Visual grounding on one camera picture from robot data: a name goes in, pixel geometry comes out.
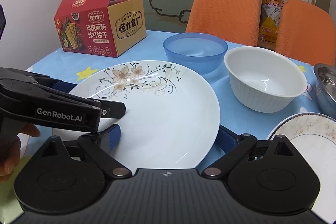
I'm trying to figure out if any white gold-rimmed plate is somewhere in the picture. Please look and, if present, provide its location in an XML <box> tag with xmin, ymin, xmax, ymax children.
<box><xmin>265</xmin><ymin>111</ymin><xmax>336</xmax><ymax>183</ymax></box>

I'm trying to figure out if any white ceramic bowl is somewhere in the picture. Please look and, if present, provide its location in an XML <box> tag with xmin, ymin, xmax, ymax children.
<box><xmin>224</xmin><ymin>46</ymin><xmax>307</xmax><ymax>113</ymax></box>

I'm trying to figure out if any white floral plate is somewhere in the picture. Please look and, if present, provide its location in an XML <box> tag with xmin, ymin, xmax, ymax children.
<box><xmin>71</xmin><ymin>61</ymin><xmax>221</xmax><ymax>171</ymax></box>

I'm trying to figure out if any stainless steel bowl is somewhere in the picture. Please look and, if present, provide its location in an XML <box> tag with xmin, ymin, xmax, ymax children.
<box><xmin>314</xmin><ymin>63</ymin><xmax>336</xmax><ymax>119</ymax></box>

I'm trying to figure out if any blue plastic bowl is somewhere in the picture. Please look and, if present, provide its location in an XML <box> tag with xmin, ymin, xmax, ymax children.
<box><xmin>163</xmin><ymin>32</ymin><xmax>228</xmax><ymax>75</ymax></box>

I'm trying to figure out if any person's left hand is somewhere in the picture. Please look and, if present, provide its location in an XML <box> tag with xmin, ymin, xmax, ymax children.
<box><xmin>0</xmin><ymin>124</ymin><xmax>40</xmax><ymax>182</ymax></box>

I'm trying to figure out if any red cracker box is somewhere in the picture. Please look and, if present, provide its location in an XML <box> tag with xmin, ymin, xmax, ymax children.
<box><xmin>54</xmin><ymin>0</ymin><xmax>146</xmax><ymax>57</ymax></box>

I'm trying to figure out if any white projection board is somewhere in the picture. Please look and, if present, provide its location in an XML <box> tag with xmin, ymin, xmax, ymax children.
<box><xmin>1</xmin><ymin>0</ymin><xmax>62</xmax><ymax>69</ymax></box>

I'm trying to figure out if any right orange chair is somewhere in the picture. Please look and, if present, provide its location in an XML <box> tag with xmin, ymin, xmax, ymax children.
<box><xmin>275</xmin><ymin>0</ymin><xmax>335</xmax><ymax>66</ymax></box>

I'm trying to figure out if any orange chair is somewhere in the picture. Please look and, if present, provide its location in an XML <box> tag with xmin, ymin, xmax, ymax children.
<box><xmin>275</xmin><ymin>0</ymin><xmax>335</xmax><ymax>66</ymax></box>
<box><xmin>186</xmin><ymin>0</ymin><xmax>261</xmax><ymax>47</ymax></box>

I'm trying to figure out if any left orange chair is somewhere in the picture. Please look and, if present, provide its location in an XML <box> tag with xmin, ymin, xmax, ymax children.
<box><xmin>186</xmin><ymin>0</ymin><xmax>261</xmax><ymax>47</ymax></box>

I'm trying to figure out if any yellow snack bag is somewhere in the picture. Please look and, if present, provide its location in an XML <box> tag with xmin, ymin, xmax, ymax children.
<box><xmin>258</xmin><ymin>0</ymin><xmax>285</xmax><ymax>50</ymax></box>

